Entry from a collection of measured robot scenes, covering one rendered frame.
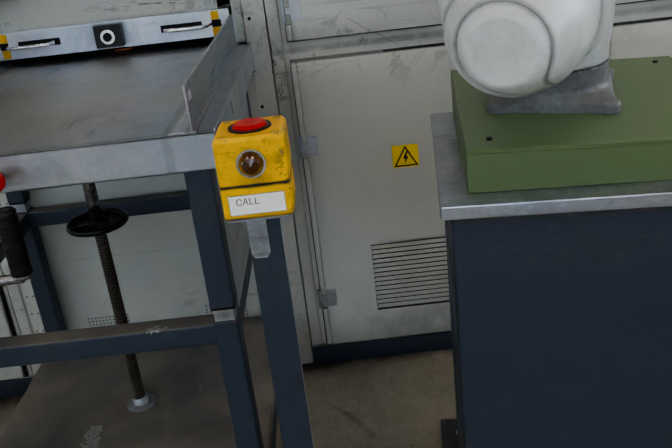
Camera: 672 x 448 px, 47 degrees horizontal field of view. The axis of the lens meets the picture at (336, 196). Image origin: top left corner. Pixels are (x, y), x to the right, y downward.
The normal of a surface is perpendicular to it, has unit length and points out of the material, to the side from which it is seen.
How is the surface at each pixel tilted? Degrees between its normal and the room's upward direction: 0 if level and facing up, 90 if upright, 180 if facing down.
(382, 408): 0
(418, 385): 0
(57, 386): 0
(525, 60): 97
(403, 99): 90
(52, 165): 90
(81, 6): 90
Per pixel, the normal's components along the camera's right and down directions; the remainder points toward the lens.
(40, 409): -0.11, -0.92
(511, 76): -0.34, 0.40
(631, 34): 0.03, 0.37
